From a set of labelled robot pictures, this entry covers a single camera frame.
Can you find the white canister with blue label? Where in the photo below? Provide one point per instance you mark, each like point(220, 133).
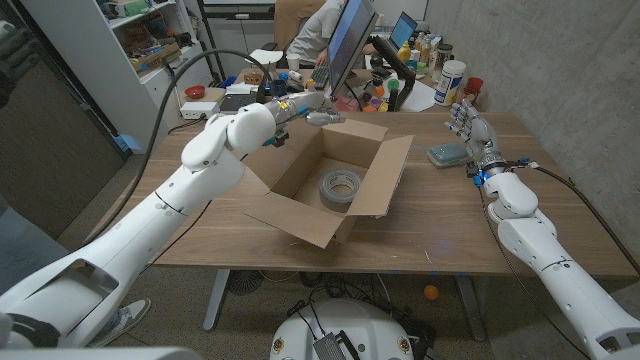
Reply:
point(449, 82)

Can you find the orange ball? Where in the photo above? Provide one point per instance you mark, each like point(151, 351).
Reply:
point(431, 292)

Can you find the green ball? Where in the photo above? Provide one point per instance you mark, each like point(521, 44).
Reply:
point(393, 84)

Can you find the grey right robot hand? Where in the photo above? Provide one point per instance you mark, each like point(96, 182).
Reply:
point(477, 132)

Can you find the seated person in grey shirt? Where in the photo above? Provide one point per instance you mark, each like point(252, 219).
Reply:
point(315, 30)

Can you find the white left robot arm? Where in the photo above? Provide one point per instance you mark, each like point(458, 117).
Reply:
point(165, 210)

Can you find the white paper cup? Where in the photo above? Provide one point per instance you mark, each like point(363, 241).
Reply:
point(293, 62)

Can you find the open laptop with blue screen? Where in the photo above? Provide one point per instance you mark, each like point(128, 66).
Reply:
point(402, 30)

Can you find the grey duct tape roll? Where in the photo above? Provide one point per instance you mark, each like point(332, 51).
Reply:
point(330, 197)

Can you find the black keyboard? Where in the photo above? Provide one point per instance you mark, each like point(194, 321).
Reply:
point(320, 77)

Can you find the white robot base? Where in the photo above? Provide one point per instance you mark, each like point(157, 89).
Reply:
point(360, 325)

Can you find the dark blue mug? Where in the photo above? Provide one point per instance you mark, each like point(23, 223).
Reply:
point(279, 89)

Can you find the white shelf unit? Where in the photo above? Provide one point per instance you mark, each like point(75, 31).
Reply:
point(100, 65)

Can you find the white power box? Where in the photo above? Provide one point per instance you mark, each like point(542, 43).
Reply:
point(200, 109)

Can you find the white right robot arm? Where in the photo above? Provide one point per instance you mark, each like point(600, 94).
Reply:
point(550, 250)

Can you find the white round seat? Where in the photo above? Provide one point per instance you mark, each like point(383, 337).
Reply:
point(267, 58)

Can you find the open brown cardboard box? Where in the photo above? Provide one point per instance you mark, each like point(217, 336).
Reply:
point(380, 175)

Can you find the pink pad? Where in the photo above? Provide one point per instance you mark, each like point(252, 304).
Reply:
point(350, 104)

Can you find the person in blue jeans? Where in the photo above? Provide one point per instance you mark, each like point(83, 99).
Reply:
point(127, 317)

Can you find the black computer monitor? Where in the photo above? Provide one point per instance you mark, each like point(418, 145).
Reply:
point(350, 40)

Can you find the brown chair backrest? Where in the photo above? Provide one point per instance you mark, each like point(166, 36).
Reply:
point(287, 20)

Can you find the black laptop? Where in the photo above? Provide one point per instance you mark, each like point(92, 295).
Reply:
point(240, 101)

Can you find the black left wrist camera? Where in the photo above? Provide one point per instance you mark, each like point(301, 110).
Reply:
point(277, 138)

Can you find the white and grey glove device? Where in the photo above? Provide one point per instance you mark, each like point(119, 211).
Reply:
point(12, 50)

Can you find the yellow bottle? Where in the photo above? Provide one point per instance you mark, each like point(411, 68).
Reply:
point(404, 52)

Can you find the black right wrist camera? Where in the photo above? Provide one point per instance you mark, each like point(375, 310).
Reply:
point(476, 175)

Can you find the cardboard box on shelf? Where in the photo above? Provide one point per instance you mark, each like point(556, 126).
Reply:
point(155, 59)

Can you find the teal scrub sponge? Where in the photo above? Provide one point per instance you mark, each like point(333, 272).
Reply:
point(447, 156)

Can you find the black round floor grille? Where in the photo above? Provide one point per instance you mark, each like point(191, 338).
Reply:
point(245, 281)

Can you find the red bowl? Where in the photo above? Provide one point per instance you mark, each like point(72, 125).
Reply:
point(195, 92)

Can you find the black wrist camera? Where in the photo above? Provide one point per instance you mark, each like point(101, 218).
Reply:
point(277, 138)
point(476, 175)

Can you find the grey table leg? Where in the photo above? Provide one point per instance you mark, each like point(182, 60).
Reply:
point(216, 300)
point(471, 310)

